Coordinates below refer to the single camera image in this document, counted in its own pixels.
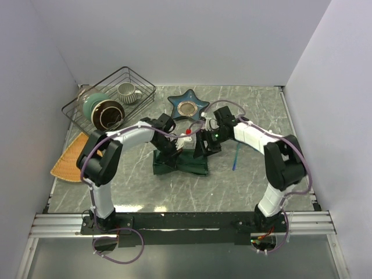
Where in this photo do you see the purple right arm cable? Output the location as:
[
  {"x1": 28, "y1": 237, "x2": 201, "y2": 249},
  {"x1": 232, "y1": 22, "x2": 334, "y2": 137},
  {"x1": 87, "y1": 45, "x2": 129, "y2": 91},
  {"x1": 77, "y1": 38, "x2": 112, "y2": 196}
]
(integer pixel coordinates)
[{"x1": 200, "y1": 100, "x2": 314, "y2": 258}]

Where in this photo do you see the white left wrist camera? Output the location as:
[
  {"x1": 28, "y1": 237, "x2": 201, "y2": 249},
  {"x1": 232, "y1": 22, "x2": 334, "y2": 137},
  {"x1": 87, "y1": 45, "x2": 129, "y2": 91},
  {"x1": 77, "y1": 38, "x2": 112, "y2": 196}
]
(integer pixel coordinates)
[{"x1": 176, "y1": 128, "x2": 194, "y2": 150}]

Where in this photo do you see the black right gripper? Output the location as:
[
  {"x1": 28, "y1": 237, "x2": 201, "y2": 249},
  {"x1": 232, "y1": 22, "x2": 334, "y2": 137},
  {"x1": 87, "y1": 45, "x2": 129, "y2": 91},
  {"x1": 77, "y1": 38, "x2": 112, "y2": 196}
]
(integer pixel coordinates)
[{"x1": 193, "y1": 128, "x2": 231, "y2": 159}]

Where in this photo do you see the iridescent rainbow metal spoon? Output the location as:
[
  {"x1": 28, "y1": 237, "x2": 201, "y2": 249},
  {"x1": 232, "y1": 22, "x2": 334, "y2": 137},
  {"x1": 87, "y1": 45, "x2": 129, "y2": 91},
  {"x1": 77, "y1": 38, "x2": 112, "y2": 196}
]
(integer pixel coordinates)
[{"x1": 232, "y1": 142, "x2": 241, "y2": 171}]

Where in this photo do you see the dark green cloth napkin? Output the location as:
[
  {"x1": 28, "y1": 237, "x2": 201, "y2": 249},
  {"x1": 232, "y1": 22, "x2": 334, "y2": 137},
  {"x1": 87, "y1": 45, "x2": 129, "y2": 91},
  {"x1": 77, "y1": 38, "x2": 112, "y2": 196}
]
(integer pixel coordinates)
[{"x1": 152, "y1": 149, "x2": 209, "y2": 177}]

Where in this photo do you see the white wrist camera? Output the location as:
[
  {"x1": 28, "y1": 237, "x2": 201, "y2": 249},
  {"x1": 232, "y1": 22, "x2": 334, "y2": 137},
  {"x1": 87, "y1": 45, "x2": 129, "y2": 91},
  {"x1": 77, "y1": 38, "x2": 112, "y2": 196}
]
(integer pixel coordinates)
[
  {"x1": 176, "y1": 128, "x2": 194, "y2": 150},
  {"x1": 201, "y1": 112, "x2": 219, "y2": 131}
]

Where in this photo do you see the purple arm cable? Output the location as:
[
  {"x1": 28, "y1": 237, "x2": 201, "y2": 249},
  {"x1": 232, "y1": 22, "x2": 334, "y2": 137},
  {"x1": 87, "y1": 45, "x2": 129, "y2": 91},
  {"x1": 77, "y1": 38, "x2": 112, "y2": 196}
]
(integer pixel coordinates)
[
  {"x1": 80, "y1": 120, "x2": 204, "y2": 265},
  {"x1": 200, "y1": 100, "x2": 314, "y2": 258}
]

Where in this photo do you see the blue star-shaped ceramic dish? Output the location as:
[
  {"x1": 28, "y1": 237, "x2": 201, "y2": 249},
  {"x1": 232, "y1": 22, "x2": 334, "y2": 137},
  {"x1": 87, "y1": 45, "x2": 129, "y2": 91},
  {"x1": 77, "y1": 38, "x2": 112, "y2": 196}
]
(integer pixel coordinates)
[{"x1": 167, "y1": 89, "x2": 210, "y2": 121}]

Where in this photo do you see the black wire dish rack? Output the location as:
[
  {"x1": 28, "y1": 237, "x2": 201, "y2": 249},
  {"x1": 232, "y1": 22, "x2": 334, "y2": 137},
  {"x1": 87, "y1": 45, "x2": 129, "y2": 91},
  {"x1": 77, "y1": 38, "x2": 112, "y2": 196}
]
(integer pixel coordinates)
[{"x1": 61, "y1": 66, "x2": 156, "y2": 146}]

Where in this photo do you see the striped grey ceramic mug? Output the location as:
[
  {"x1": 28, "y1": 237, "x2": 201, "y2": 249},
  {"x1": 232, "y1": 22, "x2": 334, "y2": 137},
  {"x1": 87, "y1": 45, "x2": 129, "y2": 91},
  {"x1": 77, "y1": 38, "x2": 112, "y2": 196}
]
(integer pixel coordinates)
[{"x1": 117, "y1": 83, "x2": 142, "y2": 105}]

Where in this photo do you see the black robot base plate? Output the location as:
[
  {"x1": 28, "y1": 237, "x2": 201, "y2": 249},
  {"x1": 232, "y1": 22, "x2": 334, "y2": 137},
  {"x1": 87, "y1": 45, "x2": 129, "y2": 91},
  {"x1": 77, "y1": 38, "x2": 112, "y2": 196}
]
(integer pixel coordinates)
[{"x1": 80, "y1": 212, "x2": 287, "y2": 248}]

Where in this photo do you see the aluminium frame rail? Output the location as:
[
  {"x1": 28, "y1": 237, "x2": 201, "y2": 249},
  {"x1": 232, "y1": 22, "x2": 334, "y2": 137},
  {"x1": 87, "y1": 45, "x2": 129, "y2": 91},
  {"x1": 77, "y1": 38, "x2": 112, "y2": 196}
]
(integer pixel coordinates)
[{"x1": 288, "y1": 211, "x2": 336, "y2": 235}]

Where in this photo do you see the dark brown ceramic bowl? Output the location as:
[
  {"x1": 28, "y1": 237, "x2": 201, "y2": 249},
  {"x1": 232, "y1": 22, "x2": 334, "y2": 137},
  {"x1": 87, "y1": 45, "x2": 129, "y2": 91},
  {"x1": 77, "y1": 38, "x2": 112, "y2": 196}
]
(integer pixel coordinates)
[{"x1": 91, "y1": 99, "x2": 125, "y2": 131}]

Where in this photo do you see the clear glass jar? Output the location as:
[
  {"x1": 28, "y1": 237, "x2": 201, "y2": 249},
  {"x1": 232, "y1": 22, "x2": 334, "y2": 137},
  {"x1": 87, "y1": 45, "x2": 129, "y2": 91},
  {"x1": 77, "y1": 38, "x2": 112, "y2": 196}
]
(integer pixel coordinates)
[{"x1": 75, "y1": 85, "x2": 95, "y2": 114}]

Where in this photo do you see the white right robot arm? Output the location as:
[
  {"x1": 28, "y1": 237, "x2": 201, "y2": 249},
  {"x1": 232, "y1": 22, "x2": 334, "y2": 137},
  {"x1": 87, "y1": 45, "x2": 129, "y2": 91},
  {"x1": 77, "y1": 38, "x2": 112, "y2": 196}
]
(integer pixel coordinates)
[{"x1": 193, "y1": 106, "x2": 307, "y2": 232}]

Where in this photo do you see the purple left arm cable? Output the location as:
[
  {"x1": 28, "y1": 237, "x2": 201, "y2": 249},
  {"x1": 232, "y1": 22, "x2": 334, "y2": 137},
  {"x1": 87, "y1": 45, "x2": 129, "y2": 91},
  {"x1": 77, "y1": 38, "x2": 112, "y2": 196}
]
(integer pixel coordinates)
[{"x1": 80, "y1": 120, "x2": 204, "y2": 265}]

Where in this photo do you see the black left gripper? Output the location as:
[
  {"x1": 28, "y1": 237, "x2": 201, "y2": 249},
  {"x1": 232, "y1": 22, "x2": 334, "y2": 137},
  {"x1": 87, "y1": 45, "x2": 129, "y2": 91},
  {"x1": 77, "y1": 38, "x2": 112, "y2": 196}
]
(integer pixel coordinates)
[{"x1": 152, "y1": 136, "x2": 183, "y2": 170}]

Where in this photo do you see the green ceramic bowl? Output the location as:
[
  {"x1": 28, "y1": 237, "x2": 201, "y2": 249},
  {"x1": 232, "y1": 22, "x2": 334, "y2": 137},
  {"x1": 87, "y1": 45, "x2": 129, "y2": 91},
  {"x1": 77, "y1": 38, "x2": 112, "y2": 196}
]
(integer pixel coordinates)
[{"x1": 83, "y1": 92, "x2": 110, "y2": 120}]

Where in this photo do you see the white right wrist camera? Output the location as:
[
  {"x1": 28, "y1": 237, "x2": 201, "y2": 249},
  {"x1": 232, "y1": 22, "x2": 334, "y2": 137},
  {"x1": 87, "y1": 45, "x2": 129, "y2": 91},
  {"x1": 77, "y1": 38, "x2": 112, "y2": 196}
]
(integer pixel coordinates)
[{"x1": 201, "y1": 112, "x2": 219, "y2": 131}]

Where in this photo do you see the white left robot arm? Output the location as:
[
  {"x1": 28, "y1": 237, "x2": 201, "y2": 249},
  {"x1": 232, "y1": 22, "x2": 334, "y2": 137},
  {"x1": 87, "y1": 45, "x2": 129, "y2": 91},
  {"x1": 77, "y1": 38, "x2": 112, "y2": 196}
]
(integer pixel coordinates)
[{"x1": 76, "y1": 113, "x2": 181, "y2": 234}]

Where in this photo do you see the orange woven fan-shaped mat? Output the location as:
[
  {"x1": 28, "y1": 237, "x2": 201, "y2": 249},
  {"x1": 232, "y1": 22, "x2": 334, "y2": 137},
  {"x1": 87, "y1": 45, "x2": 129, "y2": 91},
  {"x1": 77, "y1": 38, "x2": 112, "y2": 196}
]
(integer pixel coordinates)
[{"x1": 51, "y1": 133, "x2": 88, "y2": 183}]

